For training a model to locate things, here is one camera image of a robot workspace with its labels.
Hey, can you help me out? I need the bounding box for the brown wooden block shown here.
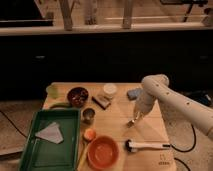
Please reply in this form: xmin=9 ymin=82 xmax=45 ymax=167
xmin=92 ymin=95 xmax=111 ymax=110

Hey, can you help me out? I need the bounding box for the black power cable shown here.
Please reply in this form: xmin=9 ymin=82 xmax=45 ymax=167
xmin=170 ymin=123 xmax=198 ymax=171

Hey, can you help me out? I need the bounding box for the small metal cup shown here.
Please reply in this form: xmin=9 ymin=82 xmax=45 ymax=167
xmin=83 ymin=108 xmax=95 ymax=124

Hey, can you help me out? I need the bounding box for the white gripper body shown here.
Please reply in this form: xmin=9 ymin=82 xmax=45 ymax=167
xmin=134 ymin=92 xmax=156 ymax=115

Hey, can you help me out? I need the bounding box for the orange round fruit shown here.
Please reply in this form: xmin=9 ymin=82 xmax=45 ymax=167
xmin=83 ymin=128 xmax=96 ymax=141

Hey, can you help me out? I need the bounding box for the orange bowl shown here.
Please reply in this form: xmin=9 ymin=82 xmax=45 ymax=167
xmin=87 ymin=136 xmax=119 ymax=171

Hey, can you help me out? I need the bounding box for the white dish brush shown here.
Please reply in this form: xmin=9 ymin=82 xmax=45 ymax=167
xmin=125 ymin=139 xmax=171 ymax=153

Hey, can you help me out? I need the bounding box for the grey folded cloth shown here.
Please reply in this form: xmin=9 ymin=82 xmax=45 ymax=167
xmin=35 ymin=122 xmax=63 ymax=144

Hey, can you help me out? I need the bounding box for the dark bowl with food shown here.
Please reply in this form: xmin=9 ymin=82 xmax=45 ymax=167
xmin=67 ymin=87 xmax=89 ymax=108

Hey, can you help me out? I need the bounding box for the green plastic cup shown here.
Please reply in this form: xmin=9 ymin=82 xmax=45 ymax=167
xmin=46 ymin=85 xmax=58 ymax=99

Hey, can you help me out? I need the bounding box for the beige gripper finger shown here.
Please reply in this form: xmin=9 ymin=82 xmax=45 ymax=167
xmin=134 ymin=113 xmax=144 ymax=121

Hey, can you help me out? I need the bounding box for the metal fork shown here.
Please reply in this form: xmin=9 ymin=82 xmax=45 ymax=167
xmin=126 ymin=118 xmax=137 ymax=128

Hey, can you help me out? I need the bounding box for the blue sponge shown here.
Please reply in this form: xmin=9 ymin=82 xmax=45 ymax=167
xmin=127 ymin=88 xmax=142 ymax=100

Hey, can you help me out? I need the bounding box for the white cup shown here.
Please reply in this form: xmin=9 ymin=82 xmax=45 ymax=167
xmin=103 ymin=83 xmax=117 ymax=98

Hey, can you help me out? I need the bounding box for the yellow wooden spoon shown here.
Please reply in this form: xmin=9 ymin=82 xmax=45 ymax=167
xmin=77 ymin=142 xmax=89 ymax=171

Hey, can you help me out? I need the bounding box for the green plastic tray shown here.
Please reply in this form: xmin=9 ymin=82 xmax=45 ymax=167
xmin=18 ymin=108 xmax=80 ymax=171

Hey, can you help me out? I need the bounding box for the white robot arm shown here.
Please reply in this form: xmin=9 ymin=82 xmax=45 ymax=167
xmin=133 ymin=74 xmax=213 ymax=141

